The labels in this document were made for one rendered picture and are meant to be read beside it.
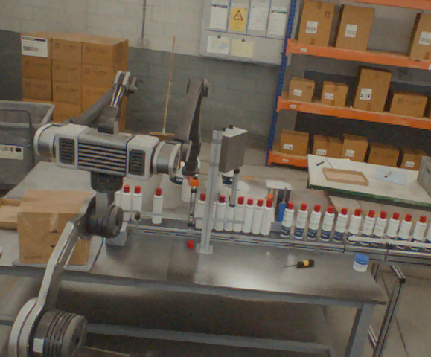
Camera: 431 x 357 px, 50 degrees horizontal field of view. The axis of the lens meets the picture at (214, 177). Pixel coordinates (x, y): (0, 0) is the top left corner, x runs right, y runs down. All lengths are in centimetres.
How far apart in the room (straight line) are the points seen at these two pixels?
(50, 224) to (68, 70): 383
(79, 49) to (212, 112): 225
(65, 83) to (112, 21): 164
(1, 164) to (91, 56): 176
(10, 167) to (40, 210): 260
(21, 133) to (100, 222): 270
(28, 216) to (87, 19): 538
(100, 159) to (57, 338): 68
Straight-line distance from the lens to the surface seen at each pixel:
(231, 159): 228
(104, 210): 200
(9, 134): 465
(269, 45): 663
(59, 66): 591
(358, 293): 241
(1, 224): 270
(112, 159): 188
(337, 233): 268
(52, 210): 220
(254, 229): 259
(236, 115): 696
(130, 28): 712
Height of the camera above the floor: 211
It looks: 22 degrees down
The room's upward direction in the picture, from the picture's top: 7 degrees clockwise
